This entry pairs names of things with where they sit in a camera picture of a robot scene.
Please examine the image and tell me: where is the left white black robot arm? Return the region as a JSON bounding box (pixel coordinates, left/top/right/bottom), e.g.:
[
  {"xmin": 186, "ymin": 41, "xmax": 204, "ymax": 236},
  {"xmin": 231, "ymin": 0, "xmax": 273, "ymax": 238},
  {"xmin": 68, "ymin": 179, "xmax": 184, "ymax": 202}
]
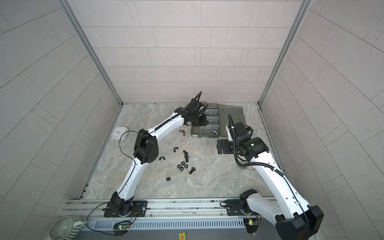
[{"xmin": 102, "ymin": 92, "xmax": 208, "ymax": 218}]

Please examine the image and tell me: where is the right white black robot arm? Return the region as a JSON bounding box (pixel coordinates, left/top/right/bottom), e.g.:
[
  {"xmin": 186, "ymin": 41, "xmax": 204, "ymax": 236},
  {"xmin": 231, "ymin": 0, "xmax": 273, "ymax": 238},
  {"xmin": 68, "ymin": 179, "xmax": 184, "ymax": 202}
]
[{"xmin": 223, "ymin": 115, "xmax": 324, "ymax": 240}]

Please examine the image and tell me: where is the green compartment organizer box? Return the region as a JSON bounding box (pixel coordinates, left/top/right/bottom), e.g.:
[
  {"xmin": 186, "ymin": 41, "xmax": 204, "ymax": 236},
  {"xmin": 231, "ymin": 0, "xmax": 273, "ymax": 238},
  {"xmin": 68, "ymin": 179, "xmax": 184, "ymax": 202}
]
[{"xmin": 191, "ymin": 104, "xmax": 246, "ymax": 138}]

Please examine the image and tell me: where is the black bolt lower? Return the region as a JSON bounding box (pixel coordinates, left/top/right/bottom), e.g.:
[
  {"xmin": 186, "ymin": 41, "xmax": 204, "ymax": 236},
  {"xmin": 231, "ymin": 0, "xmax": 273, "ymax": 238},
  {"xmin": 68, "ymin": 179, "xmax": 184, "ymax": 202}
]
[{"xmin": 189, "ymin": 167, "xmax": 196, "ymax": 175}]

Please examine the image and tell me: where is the black nut cluster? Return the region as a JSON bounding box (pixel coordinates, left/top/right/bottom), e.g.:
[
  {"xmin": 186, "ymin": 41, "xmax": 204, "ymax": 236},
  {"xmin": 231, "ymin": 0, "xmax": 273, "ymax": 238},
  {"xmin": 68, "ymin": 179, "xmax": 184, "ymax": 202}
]
[{"xmin": 177, "ymin": 162, "xmax": 189, "ymax": 171}]

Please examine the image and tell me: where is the white round container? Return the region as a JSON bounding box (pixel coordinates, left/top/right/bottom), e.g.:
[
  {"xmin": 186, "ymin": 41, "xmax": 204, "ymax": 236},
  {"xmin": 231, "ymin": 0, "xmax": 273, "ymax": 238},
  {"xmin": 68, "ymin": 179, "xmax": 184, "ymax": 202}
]
[{"xmin": 111, "ymin": 126, "xmax": 128, "ymax": 141}]

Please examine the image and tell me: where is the right controller board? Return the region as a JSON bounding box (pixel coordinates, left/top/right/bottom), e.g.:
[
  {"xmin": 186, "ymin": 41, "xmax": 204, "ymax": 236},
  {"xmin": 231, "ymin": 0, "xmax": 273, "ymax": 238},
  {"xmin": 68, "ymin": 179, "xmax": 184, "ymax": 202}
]
[{"xmin": 243, "ymin": 218, "xmax": 260, "ymax": 234}]

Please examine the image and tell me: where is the controller board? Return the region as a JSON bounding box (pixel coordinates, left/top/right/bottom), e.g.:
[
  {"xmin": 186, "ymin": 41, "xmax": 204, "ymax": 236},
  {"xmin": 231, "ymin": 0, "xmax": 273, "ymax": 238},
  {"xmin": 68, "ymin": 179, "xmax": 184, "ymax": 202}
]
[
  {"xmin": 243, "ymin": 218, "xmax": 260, "ymax": 234},
  {"xmin": 113, "ymin": 221, "xmax": 131, "ymax": 237}
]

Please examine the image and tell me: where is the left controller board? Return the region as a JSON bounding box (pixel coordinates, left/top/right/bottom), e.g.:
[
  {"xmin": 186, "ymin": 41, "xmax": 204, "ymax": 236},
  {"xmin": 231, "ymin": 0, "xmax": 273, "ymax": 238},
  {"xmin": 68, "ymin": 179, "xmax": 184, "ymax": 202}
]
[{"xmin": 113, "ymin": 221, "xmax": 131, "ymax": 237}]

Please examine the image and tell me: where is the aluminium mounting rail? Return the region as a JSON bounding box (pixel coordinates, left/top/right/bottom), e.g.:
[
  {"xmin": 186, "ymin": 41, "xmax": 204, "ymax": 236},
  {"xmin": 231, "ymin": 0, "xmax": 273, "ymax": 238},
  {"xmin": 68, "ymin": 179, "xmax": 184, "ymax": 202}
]
[{"xmin": 59, "ymin": 196, "xmax": 311, "ymax": 218}]

